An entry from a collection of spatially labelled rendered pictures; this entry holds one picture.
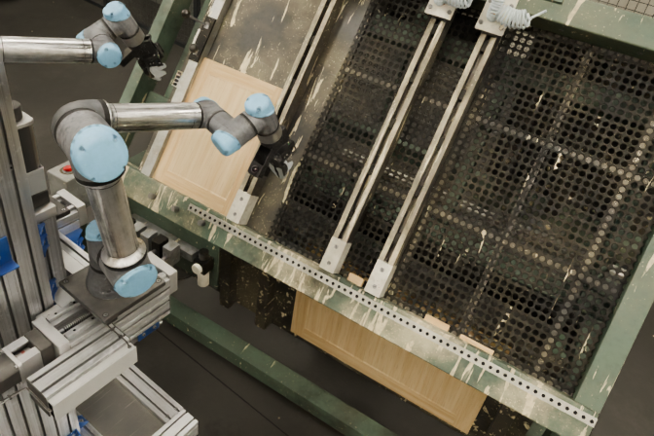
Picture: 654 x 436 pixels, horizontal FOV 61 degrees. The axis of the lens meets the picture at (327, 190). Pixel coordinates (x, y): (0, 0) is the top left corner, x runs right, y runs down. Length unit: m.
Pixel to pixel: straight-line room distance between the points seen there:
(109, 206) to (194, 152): 1.05
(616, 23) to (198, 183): 1.65
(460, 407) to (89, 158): 1.80
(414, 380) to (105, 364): 1.31
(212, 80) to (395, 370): 1.47
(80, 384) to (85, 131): 0.74
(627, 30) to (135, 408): 2.28
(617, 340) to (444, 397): 0.82
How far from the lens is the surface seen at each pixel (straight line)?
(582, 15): 2.09
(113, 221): 1.47
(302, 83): 2.23
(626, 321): 2.01
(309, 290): 2.13
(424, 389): 2.54
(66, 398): 1.74
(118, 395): 2.61
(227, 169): 2.34
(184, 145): 2.47
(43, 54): 1.90
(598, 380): 2.02
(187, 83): 2.50
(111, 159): 1.34
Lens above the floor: 2.35
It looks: 35 degrees down
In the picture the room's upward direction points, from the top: 10 degrees clockwise
